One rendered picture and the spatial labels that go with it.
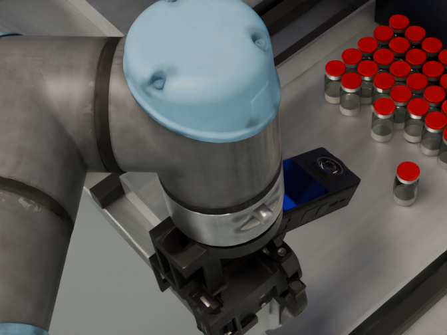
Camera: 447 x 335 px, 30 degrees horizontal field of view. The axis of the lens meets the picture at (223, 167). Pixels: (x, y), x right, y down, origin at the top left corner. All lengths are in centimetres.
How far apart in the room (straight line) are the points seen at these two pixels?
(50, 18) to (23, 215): 63
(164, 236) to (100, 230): 134
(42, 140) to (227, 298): 20
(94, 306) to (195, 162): 136
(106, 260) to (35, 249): 143
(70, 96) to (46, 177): 5
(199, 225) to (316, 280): 29
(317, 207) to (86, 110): 22
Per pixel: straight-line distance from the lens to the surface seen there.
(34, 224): 40
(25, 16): 103
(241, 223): 49
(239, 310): 58
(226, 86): 39
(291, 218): 58
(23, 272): 39
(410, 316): 73
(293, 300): 62
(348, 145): 84
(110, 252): 184
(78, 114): 43
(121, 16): 99
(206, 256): 53
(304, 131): 85
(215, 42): 41
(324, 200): 60
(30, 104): 43
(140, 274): 180
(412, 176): 77
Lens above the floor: 157
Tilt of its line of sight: 55 degrees down
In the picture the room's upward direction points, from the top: 9 degrees counter-clockwise
